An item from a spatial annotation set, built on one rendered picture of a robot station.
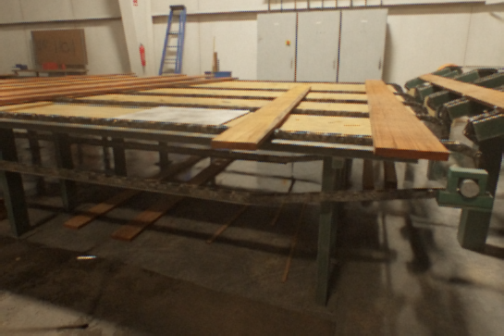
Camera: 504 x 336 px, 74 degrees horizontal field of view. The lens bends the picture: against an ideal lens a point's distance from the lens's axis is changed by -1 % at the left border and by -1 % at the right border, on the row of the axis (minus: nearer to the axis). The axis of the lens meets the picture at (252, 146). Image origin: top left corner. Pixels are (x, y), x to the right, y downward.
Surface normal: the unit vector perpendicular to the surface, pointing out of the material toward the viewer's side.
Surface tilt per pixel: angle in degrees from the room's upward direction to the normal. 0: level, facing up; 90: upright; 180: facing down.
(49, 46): 90
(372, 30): 90
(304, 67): 90
